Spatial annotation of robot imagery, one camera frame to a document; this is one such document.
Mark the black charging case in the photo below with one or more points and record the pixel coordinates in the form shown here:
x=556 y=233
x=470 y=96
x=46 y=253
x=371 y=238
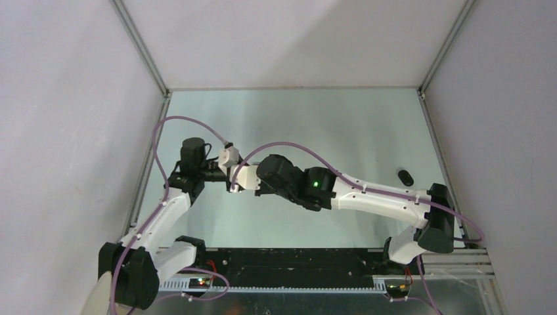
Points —
x=405 y=177

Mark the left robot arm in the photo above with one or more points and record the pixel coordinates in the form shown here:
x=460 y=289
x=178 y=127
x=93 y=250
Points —
x=136 y=263

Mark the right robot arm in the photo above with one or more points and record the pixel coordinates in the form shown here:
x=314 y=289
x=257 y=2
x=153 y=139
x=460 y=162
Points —
x=431 y=225

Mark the left controller board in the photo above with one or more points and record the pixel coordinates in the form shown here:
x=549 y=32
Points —
x=199 y=283

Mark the controller board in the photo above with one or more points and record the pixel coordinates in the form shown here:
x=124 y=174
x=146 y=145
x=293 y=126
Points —
x=199 y=283
x=400 y=288

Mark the right controller board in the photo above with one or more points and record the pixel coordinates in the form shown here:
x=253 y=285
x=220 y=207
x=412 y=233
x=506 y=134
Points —
x=400 y=288

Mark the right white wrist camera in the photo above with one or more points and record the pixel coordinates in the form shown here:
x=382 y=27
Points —
x=246 y=179

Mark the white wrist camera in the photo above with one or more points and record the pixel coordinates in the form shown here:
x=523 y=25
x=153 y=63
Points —
x=228 y=157
x=246 y=179

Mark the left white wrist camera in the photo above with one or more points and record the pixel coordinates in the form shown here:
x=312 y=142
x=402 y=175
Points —
x=228 y=157

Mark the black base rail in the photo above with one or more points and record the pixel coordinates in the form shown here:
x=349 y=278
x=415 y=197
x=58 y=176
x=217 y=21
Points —
x=311 y=269

